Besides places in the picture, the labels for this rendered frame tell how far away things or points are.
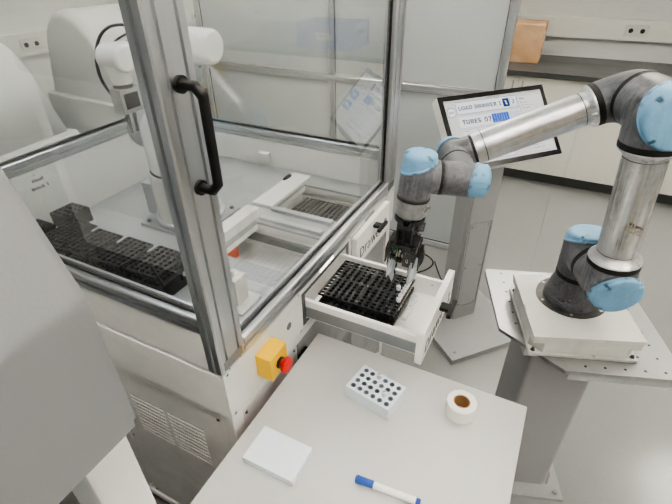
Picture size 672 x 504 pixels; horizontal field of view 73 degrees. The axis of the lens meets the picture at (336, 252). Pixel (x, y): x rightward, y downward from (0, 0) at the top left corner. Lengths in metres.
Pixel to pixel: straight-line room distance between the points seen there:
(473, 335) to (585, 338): 1.15
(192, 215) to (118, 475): 0.43
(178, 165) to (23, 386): 0.47
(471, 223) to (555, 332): 0.94
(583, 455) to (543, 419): 0.51
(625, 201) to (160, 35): 0.95
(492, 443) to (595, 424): 1.21
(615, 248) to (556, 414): 0.70
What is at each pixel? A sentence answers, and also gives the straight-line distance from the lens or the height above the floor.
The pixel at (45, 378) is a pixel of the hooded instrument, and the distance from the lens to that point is 0.35.
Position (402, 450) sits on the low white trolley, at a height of 0.76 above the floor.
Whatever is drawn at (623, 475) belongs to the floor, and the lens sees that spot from 2.23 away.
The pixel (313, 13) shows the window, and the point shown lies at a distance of 1.08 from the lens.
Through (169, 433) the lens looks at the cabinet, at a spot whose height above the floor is 0.55.
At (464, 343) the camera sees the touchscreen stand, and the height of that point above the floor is 0.03.
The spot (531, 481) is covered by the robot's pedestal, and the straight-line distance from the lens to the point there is 2.03.
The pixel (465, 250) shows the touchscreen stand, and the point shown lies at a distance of 2.25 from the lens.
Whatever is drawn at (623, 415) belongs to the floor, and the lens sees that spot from 2.42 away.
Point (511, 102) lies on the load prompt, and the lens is 2.10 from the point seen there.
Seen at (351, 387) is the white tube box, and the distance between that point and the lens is 1.16.
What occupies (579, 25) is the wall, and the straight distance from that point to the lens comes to 4.56.
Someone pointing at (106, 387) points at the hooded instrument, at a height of 1.42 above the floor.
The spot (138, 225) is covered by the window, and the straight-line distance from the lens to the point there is 0.92.
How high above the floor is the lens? 1.69
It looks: 34 degrees down
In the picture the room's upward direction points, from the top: 1 degrees counter-clockwise
